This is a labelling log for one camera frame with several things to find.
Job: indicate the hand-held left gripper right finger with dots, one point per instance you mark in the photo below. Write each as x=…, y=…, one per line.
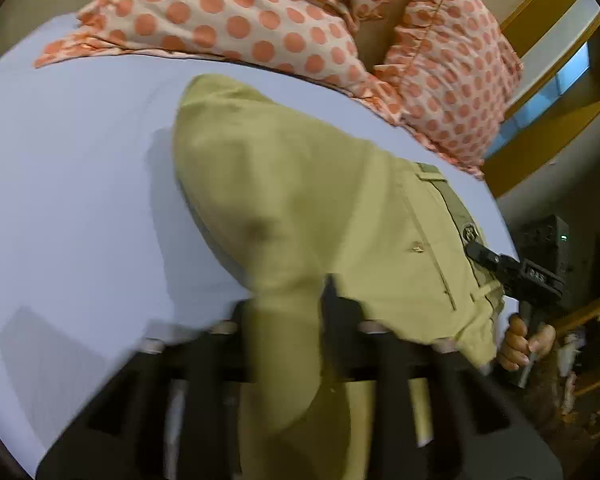
x=375, y=360

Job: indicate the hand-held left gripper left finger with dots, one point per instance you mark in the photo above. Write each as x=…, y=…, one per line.
x=207, y=360

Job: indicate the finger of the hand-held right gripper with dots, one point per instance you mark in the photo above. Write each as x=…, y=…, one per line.
x=481, y=253

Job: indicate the khaki pants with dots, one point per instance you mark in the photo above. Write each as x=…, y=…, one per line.
x=305, y=220

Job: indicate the person's right hand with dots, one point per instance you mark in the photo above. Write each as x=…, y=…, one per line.
x=522, y=342

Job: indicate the dark electronic box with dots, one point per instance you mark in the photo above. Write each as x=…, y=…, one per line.
x=545, y=240

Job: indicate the yellow framed window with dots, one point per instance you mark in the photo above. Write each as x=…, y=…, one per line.
x=550, y=90

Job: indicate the small orange polka dot pillow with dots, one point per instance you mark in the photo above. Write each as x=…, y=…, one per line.
x=450, y=60

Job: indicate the light blue bed sheet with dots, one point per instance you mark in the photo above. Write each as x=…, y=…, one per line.
x=80, y=185

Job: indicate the large orange polka dot pillow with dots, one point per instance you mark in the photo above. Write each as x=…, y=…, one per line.
x=220, y=15

